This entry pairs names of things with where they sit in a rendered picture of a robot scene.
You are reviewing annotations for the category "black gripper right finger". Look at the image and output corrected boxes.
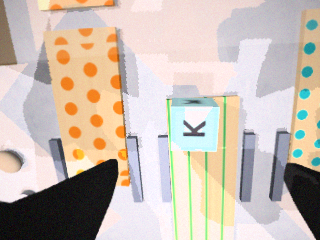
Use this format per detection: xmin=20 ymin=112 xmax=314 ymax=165
xmin=284 ymin=162 xmax=320 ymax=240

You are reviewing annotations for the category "light blue cube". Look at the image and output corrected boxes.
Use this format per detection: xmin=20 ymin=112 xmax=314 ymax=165
xmin=171 ymin=98 xmax=220 ymax=152

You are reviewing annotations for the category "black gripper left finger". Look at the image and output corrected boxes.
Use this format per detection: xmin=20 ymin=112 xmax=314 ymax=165
xmin=0 ymin=159 xmax=119 ymax=240

